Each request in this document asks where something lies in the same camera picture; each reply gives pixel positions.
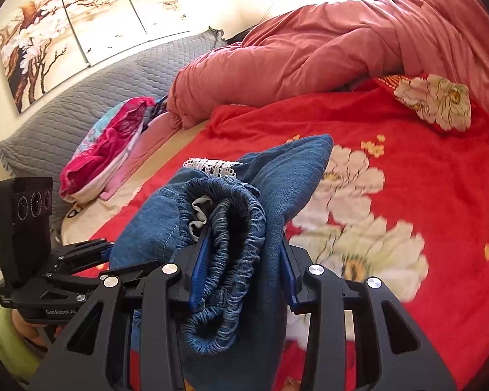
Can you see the tan bed sheet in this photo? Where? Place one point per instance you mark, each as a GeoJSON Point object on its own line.
{"type": "Point", "coordinates": [92, 217]}

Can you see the left forearm green sleeve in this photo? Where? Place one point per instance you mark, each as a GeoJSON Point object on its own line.
{"type": "Point", "coordinates": [20, 357]}

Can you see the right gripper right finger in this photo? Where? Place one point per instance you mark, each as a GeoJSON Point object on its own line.
{"type": "Point", "coordinates": [392, 352]}

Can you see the pink folded clothes pile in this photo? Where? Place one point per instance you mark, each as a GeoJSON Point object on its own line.
{"type": "Point", "coordinates": [103, 151]}

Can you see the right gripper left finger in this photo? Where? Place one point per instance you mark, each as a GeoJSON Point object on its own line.
{"type": "Point", "coordinates": [92, 352]}

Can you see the pink quilted comforter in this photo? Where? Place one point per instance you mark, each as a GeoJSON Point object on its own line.
{"type": "Point", "coordinates": [319, 48]}

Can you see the red floral blanket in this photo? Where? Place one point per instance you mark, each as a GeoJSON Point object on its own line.
{"type": "Point", "coordinates": [405, 196]}

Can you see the floral wall painting panels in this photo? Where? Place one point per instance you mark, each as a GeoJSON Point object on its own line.
{"type": "Point", "coordinates": [46, 43]}

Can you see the left hand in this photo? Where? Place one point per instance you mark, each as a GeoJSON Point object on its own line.
{"type": "Point", "coordinates": [26, 336]}

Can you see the grey quilted headboard cushion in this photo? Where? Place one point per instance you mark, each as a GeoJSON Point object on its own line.
{"type": "Point", "coordinates": [43, 145]}

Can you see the blue denim pants lace trim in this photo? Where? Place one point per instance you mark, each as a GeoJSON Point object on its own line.
{"type": "Point", "coordinates": [233, 339]}

